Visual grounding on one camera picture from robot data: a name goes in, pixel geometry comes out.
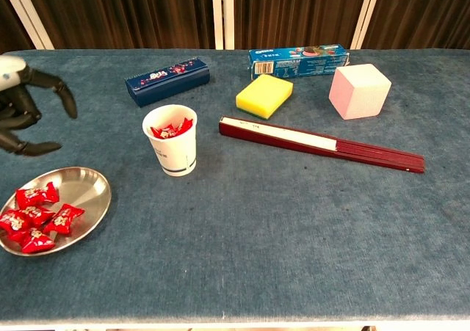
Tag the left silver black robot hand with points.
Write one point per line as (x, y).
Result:
(22, 100)

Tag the red candy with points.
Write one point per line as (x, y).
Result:
(11, 222)
(63, 219)
(164, 133)
(35, 214)
(185, 123)
(36, 240)
(36, 195)

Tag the round silver metal plate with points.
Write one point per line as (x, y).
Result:
(81, 188)

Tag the dark blue rectangular box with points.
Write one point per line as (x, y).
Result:
(169, 81)

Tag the white paper cup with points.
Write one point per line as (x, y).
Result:
(176, 155)

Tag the dark brown curtain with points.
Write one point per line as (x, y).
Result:
(422, 11)
(128, 11)
(293, 11)
(11, 30)

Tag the yellow sponge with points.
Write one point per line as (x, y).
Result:
(262, 96)

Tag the blue Oreo cookie box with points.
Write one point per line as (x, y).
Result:
(293, 61)

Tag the blue felt table cover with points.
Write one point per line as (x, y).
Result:
(293, 235)

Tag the dark red folded fan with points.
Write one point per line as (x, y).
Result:
(323, 144)

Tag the pink foam cube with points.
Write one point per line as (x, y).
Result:
(358, 92)

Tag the white frame post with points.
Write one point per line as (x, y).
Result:
(217, 15)
(229, 15)
(31, 19)
(366, 15)

